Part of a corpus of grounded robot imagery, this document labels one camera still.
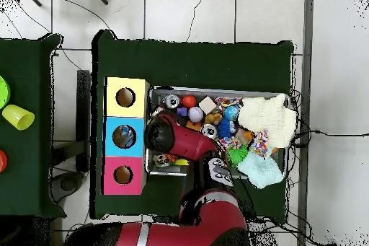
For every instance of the plain wooden cube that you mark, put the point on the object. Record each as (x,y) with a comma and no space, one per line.
(207,105)

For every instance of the yellow green plastic cup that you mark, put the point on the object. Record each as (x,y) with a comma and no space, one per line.
(18,116)

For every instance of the red orange ball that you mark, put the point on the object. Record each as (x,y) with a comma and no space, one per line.
(189,101)

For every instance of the green ball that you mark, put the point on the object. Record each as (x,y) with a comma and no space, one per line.
(3,93)

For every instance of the orange toy brick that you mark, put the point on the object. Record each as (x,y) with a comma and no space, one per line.
(193,126)

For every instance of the blue spiky eyed toy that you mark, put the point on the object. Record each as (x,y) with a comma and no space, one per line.
(226,129)

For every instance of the shallow mesh bin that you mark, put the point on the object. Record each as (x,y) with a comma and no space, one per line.
(259,93)

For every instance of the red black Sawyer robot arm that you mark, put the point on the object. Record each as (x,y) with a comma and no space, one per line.
(190,142)

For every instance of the blue globe ball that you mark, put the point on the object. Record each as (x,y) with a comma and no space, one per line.
(231,112)

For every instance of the black upright panel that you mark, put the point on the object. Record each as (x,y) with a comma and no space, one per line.
(83,113)

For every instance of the mint green cloth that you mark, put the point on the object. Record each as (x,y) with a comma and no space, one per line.
(261,171)

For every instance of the dark green table cloth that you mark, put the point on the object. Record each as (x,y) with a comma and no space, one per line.
(187,64)
(23,148)

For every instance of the wooden box with three holes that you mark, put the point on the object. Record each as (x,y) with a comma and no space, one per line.
(135,182)

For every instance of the colourful paper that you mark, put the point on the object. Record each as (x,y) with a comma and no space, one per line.
(261,142)

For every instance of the crushed silver can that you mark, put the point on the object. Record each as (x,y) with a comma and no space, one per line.
(209,131)

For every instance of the red black drink can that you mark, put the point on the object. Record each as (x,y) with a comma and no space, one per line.
(172,101)

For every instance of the clear packet with blue label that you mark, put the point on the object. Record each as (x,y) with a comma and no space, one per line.
(126,135)

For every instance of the cream waffle cloth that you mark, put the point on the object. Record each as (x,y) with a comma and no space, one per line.
(268,116)

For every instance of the white baseball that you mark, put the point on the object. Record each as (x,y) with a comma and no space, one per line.
(195,114)

